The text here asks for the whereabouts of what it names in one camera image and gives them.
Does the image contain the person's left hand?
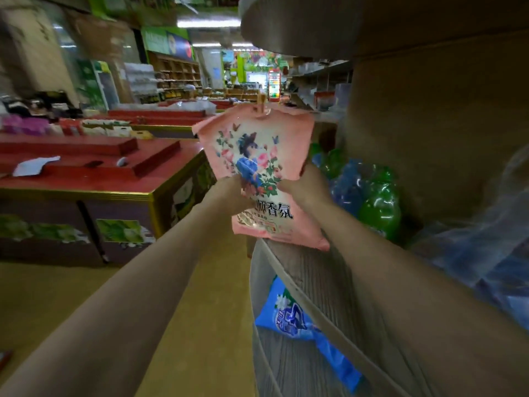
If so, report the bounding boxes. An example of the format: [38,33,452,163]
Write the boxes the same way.
[202,174,257,216]

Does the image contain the person's right hand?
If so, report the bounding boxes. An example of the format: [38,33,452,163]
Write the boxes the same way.
[276,163,334,208]

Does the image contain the pink floral detergent pouch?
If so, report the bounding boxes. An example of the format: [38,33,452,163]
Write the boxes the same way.
[192,102,331,252]

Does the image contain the person's right forearm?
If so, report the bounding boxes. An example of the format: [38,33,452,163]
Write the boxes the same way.
[308,197,529,397]

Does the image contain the person's left forearm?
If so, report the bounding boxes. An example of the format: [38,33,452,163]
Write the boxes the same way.
[0,196,244,397]

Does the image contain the green and blue bottles pack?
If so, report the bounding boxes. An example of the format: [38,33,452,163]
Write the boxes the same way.
[309,143,402,241]

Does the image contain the long red display counter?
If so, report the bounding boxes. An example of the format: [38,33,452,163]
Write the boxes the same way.
[83,107,220,139]

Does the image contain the red drinks fridge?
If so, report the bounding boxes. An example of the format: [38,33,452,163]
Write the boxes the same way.
[268,69,282,102]

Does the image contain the red gold display counter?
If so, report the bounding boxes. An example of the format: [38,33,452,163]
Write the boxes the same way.
[0,134,217,268]

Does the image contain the wooden round display shelf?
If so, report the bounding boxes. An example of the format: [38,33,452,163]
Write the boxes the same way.
[240,0,529,397]

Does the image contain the blue detergent bag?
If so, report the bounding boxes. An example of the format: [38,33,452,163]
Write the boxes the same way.
[255,277,363,394]

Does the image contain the green white poster stand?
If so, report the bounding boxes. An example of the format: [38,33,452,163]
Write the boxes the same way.
[76,60,120,112]

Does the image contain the clear plastic wrapped packs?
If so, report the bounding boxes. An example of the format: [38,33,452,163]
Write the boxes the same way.
[409,146,529,331]

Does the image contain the white paper sheet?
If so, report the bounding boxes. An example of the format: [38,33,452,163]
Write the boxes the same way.
[12,155,61,178]

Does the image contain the row of pink packets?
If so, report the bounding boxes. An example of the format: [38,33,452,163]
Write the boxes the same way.
[0,115,83,137]

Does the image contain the wooden cubby wall shelf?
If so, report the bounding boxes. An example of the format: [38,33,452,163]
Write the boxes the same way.
[147,51,203,100]

